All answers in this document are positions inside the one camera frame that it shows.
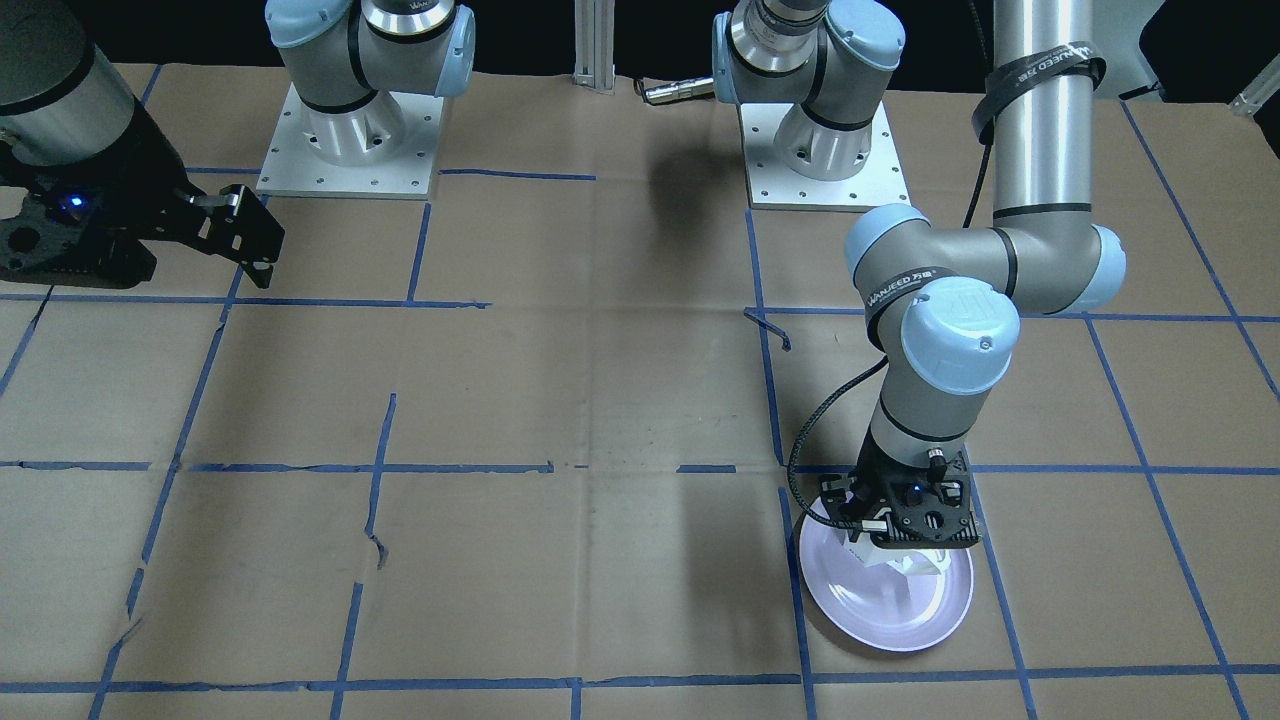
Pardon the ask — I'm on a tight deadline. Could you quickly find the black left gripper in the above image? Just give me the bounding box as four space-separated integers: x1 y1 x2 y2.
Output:
820 441 983 550

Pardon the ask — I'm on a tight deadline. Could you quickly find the lilac round plate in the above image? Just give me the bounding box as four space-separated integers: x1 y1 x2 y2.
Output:
797 516 975 652

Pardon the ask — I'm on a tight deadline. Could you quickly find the white faceted cup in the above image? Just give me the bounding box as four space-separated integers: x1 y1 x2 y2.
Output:
845 534 955 580

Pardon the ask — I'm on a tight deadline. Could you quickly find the metal cable connector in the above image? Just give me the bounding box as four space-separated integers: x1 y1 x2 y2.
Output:
634 77 716 106

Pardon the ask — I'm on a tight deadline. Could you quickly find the aluminium frame post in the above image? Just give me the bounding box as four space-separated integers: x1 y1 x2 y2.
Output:
572 0 616 94

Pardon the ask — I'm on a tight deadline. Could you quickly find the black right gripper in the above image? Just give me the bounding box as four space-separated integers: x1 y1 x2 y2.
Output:
1 102 285 290

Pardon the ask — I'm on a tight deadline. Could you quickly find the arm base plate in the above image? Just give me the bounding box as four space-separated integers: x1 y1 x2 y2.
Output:
256 88 445 200
737 102 910 213

